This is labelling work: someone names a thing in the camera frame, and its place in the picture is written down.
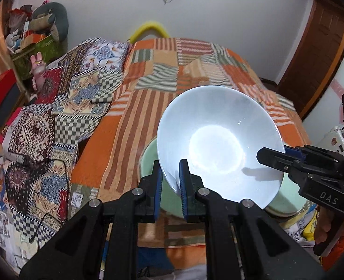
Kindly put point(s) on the green bowl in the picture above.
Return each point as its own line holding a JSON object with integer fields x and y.
{"x": 153, "y": 180}

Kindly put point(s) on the brown wooden door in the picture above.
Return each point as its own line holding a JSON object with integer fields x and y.
{"x": 314, "y": 55}

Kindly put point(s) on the yellow cloth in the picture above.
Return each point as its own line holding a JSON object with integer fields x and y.
{"x": 309, "y": 227}

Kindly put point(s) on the patchwork patterned quilt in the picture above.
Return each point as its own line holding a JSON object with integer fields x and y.
{"x": 43, "y": 134}

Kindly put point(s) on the green cardboard box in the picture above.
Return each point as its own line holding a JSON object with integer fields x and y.
{"x": 35, "y": 52}

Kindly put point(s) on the white bowl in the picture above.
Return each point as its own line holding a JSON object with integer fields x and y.
{"x": 218, "y": 148}

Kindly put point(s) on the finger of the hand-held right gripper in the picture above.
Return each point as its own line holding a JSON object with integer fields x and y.
{"x": 311, "y": 153}
{"x": 274, "y": 159}

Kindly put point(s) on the orange striped blanket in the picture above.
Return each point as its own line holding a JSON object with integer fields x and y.
{"x": 116, "y": 140}

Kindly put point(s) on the pile of toys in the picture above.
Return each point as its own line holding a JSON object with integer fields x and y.
{"x": 17, "y": 32}

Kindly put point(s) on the person's right hand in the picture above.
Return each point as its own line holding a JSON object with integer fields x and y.
{"x": 322, "y": 229}

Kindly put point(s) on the white sticker-covered appliance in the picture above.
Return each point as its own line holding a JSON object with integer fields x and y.
{"x": 333, "y": 138}

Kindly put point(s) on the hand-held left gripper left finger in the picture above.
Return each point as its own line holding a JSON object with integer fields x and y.
{"x": 158, "y": 192}

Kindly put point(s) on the pink rabbit toy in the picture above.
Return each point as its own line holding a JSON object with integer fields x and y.
{"x": 38, "y": 70}

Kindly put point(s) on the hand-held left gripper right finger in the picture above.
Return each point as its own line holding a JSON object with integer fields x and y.
{"x": 183, "y": 192}

